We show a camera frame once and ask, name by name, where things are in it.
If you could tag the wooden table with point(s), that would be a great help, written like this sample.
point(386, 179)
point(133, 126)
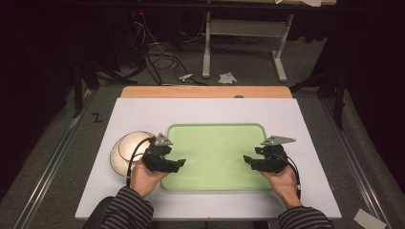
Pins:
point(197, 92)

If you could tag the white board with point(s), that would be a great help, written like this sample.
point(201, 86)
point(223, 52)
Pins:
point(203, 111)

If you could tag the metal floor rail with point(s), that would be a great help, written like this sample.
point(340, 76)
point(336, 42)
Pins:
point(47, 178)
point(356, 165)

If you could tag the black computer tower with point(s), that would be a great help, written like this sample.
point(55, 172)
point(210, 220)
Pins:
point(124, 38)

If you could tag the white round bowl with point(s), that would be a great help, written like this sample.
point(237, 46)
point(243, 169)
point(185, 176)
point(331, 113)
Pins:
point(127, 149)

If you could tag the green tray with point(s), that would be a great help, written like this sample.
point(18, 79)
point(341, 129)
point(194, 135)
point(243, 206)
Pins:
point(213, 159)

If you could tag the person's left hand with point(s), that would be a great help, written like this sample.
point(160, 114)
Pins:
point(144, 181)

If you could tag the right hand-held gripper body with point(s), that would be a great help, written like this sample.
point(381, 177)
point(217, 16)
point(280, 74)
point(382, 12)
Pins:
point(273, 156)

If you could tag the white metal desk frame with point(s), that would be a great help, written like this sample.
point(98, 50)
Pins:
point(245, 28)

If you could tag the small crumpled white paper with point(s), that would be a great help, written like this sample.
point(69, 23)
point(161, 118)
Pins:
point(186, 77)

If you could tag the flat white paper sheet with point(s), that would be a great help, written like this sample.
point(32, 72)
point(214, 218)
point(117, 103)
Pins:
point(369, 220)

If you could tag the grey table grommet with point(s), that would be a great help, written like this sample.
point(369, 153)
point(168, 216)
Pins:
point(238, 96)

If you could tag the black stand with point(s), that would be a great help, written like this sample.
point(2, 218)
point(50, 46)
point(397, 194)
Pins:
point(339, 95)
point(78, 92)

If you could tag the person's right hand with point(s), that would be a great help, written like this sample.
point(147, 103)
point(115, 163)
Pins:
point(284, 186)

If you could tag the large crumpled white paper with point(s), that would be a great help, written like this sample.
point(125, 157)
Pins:
point(227, 78)

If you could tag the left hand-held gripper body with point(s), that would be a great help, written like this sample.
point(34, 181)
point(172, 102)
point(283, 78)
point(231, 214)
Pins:
point(156, 156)

